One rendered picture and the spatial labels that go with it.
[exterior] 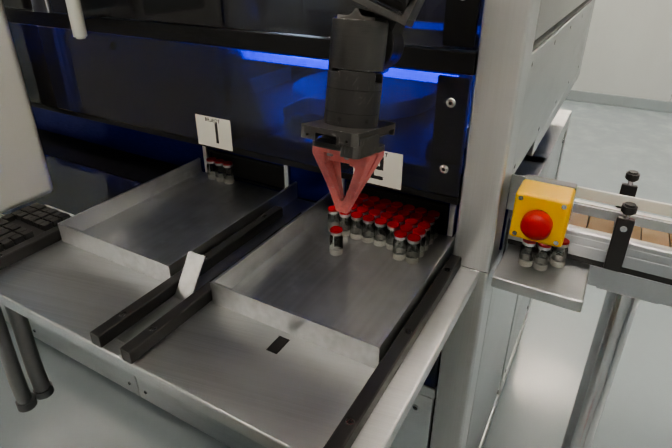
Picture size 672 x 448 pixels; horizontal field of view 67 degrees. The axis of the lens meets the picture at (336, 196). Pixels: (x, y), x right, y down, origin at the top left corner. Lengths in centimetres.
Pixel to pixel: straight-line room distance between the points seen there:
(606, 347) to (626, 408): 97
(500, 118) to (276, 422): 47
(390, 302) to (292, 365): 18
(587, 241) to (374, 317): 37
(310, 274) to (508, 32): 44
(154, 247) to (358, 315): 38
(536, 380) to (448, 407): 97
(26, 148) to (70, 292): 55
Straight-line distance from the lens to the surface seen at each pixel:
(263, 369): 65
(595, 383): 109
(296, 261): 82
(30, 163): 134
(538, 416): 186
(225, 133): 97
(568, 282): 85
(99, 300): 82
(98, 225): 101
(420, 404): 106
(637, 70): 537
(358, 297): 74
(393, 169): 80
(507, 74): 71
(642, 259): 90
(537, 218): 72
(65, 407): 197
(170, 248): 89
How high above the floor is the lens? 134
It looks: 26 degrees down
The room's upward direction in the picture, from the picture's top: straight up
